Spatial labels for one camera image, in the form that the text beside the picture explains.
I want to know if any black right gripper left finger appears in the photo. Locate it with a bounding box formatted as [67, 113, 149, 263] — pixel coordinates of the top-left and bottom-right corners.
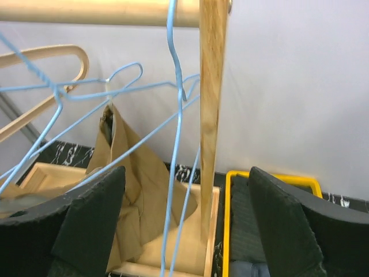
[1, 166, 126, 276]

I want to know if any blue wire hanger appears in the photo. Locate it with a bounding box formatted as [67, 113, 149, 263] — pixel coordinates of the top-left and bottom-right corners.
[0, 31, 199, 197]
[160, 0, 187, 276]
[1, 57, 199, 192]

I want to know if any black marbled mat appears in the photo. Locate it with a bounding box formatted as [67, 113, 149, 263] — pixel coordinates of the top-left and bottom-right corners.
[17, 141, 368, 276]

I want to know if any wooden hanger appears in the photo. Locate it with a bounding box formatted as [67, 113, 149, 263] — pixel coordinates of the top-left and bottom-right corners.
[0, 44, 90, 144]

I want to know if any wooden clothes rack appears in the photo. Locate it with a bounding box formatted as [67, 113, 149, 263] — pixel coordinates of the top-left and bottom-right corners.
[0, 0, 233, 277]

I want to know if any dark blue garment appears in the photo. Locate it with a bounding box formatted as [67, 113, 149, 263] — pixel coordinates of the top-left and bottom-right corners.
[229, 261, 270, 277]

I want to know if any black striped garment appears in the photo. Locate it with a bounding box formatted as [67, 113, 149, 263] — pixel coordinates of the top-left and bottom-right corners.
[229, 175, 266, 263]

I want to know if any yellow plastic tray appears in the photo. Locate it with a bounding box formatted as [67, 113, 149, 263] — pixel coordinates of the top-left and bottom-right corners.
[222, 170, 323, 277]

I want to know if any tan brown skirt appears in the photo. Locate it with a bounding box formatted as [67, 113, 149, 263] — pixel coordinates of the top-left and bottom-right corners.
[1, 105, 197, 273]

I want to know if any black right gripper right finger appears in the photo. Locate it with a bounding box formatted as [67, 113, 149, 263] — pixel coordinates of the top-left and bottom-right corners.
[248, 167, 368, 276]

